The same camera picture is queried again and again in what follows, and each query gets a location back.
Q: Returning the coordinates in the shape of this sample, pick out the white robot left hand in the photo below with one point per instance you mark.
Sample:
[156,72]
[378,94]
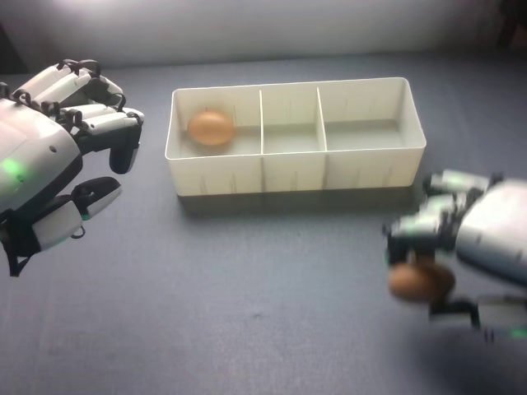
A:
[37,136]

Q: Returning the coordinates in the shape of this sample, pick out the brown egg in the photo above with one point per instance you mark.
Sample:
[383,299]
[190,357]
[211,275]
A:
[210,127]
[411,284]

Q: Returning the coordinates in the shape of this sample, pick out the grey table cloth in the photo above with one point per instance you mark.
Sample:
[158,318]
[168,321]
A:
[247,288]

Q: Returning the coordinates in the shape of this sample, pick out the cream three-compartment tray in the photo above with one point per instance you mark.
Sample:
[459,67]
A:
[288,173]

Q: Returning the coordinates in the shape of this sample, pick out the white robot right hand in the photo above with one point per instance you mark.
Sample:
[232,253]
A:
[494,230]

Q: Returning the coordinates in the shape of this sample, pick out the white backdrop sheet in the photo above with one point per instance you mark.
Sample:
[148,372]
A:
[247,24]

